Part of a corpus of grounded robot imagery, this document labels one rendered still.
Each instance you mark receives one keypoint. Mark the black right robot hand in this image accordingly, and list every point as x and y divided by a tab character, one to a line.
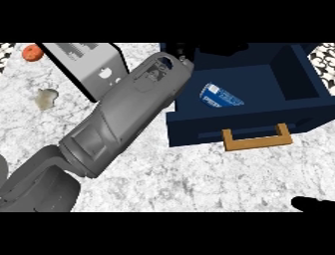
322	205

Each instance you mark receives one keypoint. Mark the navy blue drawer front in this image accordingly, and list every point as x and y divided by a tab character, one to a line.
195	131

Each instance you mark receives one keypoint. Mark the grey and black appliance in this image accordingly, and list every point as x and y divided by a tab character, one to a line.
88	68

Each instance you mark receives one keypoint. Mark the blue and white can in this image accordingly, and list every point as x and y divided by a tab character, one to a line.
218	97

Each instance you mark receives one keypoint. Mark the navy blue open drawer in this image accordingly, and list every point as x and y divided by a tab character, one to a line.
254	83

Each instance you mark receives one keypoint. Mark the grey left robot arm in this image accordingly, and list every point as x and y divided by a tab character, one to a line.
121	113

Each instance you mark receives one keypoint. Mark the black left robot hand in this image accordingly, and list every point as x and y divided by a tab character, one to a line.
218	47

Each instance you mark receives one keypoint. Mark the orange round fruit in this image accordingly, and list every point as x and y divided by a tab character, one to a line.
32	53

